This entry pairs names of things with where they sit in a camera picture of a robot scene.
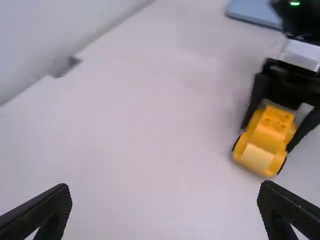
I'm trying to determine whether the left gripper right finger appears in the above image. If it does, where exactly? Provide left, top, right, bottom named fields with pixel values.
left=257, top=180, right=320, bottom=240

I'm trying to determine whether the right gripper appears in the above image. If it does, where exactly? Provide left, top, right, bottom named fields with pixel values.
left=240, top=57, right=320, bottom=153

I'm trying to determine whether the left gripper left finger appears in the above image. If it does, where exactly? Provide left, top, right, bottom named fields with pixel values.
left=0, top=182, right=74, bottom=240

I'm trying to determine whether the yellow toy car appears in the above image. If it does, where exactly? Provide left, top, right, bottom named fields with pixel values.
left=231, top=104, right=300, bottom=177

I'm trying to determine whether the blue mat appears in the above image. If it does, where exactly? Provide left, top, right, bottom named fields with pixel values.
left=224, top=0, right=285, bottom=32

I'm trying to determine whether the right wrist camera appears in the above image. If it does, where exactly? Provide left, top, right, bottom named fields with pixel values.
left=278, top=38, right=320, bottom=73

